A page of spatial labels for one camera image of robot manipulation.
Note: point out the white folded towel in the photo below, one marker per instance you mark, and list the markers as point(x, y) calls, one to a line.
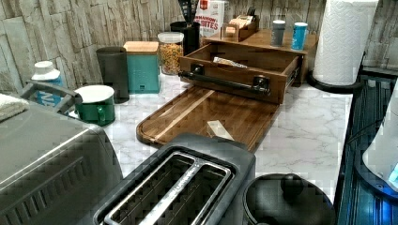
point(11, 106)

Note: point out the wooden cutting board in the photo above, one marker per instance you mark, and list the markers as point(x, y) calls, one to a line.
point(246, 120)

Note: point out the blue shaker can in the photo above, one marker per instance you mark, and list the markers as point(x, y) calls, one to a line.
point(299, 36)

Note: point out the black pot lid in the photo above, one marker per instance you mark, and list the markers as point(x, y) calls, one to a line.
point(286, 199)

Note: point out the wooden drawer with black handle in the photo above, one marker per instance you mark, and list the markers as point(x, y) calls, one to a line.
point(267, 75)

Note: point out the wooden drawer cabinet stand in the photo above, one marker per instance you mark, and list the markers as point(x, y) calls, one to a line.
point(262, 38)

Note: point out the silver toaster oven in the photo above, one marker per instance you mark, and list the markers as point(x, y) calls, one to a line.
point(55, 169)

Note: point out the black utensil holder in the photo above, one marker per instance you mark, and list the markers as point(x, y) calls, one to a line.
point(191, 41)

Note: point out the white paper towel roll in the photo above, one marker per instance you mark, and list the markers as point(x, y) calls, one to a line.
point(345, 28)

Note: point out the black toaster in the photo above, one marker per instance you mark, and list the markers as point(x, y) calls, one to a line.
point(191, 180)

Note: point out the grey shaker can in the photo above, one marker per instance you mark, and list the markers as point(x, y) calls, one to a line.
point(277, 32)

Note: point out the wooden tea bag caddy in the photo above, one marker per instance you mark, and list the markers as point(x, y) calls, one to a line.
point(240, 28)

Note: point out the teal canister with wooden lid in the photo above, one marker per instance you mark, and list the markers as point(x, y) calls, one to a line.
point(143, 66)

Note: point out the black paper towel holder base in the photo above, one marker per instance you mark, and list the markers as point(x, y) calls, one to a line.
point(333, 88)

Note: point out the glass jar of cereal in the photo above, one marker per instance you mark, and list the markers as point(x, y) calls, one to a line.
point(171, 49)

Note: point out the dark grey tumbler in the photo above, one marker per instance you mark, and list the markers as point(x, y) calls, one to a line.
point(114, 71)

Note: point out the cinnamon bites cereal box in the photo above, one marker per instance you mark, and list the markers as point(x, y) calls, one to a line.
point(210, 16)

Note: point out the white and blue bottle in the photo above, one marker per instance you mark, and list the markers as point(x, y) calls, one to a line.
point(46, 72)

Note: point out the green mug with white lid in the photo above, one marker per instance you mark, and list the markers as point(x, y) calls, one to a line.
point(98, 105)

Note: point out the packet inside drawer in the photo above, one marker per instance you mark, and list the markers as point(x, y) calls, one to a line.
point(228, 62)

